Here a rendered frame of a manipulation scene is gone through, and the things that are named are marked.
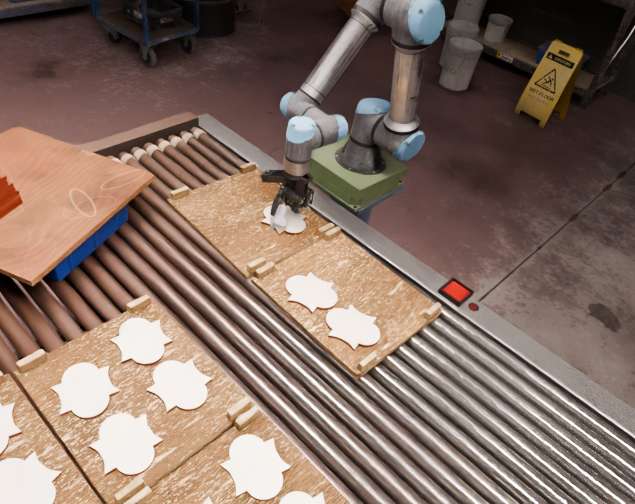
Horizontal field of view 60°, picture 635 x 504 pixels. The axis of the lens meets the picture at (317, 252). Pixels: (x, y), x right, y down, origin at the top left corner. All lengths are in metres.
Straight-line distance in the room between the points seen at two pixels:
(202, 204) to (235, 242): 0.20
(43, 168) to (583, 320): 2.64
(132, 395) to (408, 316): 0.73
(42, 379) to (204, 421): 0.37
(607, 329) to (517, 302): 0.47
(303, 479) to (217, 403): 0.25
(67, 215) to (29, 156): 0.31
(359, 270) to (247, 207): 0.42
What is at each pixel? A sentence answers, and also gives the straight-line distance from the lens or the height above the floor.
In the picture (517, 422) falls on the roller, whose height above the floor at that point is 0.92.
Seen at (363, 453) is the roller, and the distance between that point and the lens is 1.28.
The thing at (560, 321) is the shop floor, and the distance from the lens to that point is 3.18.
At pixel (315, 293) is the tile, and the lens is 1.50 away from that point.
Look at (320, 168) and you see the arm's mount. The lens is 1.96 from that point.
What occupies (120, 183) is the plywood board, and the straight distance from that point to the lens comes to 1.69.
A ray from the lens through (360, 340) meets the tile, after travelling 1.42.
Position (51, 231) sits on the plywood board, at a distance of 1.56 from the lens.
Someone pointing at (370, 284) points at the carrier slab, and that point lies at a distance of 1.57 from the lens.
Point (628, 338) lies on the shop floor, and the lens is 3.32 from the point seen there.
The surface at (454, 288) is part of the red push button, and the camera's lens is 1.66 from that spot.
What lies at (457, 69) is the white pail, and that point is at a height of 0.19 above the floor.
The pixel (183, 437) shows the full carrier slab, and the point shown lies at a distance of 1.25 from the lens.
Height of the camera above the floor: 2.03
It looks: 42 degrees down
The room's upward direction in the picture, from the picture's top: 10 degrees clockwise
